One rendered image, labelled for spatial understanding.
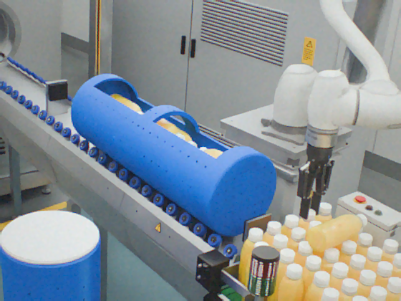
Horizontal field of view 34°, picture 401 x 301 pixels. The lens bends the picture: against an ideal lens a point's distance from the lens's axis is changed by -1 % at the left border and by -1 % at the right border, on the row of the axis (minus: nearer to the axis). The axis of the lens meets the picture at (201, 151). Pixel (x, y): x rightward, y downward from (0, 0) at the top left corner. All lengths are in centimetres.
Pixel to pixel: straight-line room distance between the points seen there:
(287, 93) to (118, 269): 155
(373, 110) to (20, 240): 103
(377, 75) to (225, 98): 224
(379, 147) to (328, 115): 318
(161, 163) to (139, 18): 250
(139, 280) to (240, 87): 130
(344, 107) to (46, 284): 93
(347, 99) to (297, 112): 71
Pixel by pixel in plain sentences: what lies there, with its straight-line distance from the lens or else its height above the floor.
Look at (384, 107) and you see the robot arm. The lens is 182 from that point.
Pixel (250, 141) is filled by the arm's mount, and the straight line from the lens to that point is 257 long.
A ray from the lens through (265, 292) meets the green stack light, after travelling 148.
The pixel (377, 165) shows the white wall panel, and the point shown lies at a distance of 500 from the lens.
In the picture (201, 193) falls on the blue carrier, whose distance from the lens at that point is 197.
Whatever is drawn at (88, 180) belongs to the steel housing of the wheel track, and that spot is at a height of 86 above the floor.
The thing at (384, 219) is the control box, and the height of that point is 110.
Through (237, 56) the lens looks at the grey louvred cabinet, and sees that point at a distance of 392.
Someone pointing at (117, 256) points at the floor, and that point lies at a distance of 368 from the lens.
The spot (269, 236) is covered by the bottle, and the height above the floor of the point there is 107.
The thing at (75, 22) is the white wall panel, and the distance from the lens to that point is 741.
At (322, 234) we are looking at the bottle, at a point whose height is 116.
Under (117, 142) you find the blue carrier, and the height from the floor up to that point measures 110.
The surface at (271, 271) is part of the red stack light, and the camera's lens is 145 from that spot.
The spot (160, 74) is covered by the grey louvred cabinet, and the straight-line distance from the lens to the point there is 445.
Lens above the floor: 203
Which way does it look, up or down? 24 degrees down
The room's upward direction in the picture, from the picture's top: 5 degrees clockwise
